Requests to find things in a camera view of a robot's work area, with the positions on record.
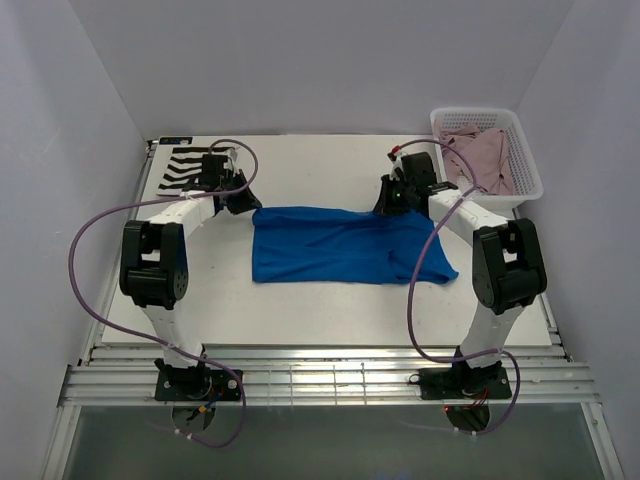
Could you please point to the white plastic basket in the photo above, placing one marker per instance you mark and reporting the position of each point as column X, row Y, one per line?
column 527, row 183

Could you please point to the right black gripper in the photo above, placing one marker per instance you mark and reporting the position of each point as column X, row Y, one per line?
column 384, row 206

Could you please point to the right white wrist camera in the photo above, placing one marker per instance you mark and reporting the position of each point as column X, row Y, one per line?
column 397, row 156

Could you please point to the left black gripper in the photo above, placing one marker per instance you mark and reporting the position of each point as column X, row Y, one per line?
column 248, row 202

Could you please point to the pink garment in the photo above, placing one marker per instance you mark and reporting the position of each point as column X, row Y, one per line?
column 484, row 152

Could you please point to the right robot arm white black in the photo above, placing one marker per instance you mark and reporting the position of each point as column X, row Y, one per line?
column 507, row 274

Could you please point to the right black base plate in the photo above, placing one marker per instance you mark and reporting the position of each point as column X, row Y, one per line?
column 446, row 383

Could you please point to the blue label sticker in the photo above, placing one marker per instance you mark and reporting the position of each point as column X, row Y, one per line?
column 180, row 141

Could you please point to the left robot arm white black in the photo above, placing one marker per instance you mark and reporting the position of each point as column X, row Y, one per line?
column 154, row 273

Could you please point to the blue tank top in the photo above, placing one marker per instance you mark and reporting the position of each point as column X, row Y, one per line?
column 310, row 244

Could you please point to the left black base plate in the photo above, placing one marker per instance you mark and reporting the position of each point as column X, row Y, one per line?
column 191, row 385

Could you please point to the black white striped tank top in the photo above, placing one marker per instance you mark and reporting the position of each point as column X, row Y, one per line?
column 197, row 168

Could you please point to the aluminium rail frame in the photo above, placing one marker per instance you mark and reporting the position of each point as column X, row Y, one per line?
column 318, row 343

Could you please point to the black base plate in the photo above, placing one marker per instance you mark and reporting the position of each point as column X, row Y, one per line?
column 446, row 383
column 191, row 385

